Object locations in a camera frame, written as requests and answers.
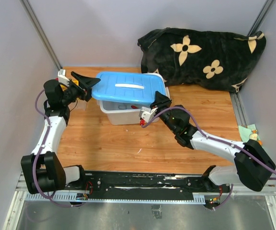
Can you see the black floral blanket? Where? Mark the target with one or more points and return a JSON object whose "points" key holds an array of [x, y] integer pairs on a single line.
{"points": [[220, 61]]}

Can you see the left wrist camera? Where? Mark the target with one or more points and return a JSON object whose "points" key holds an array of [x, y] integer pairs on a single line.
{"points": [[61, 77]]}

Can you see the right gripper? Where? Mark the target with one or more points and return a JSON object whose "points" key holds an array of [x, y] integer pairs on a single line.
{"points": [[160, 101]]}

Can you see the metal crucible tongs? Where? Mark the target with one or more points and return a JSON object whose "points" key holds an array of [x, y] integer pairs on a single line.
{"points": [[122, 107]]}

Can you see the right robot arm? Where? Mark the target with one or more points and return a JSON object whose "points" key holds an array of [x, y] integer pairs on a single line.
{"points": [[251, 165]]}

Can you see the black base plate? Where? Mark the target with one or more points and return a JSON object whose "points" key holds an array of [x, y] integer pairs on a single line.
{"points": [[143, 187]]}

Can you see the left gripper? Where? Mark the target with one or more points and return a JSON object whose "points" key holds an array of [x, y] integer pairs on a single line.
{"points": [[85, 94]]}

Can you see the white plastic bin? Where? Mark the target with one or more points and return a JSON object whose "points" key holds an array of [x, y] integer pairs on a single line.
{"points": [[122, 117]]}

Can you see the green printed cloth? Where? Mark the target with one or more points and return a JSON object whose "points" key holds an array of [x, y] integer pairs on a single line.
{"points": [[249, 132]]}

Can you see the clear acrylic tube rack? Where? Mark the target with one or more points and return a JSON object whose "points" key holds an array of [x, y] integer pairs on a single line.
{"points": [[81, 105]]}

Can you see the yellow test tube rack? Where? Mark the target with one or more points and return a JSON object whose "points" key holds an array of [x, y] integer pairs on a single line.
{"points": [[64, 86]]}

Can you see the blue plastic tray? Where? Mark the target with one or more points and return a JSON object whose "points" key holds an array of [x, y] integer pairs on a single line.
{"points": [[125, 87]]}

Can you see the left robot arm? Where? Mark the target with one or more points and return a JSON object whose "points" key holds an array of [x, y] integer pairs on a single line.
{"points": [[42, 169]]}

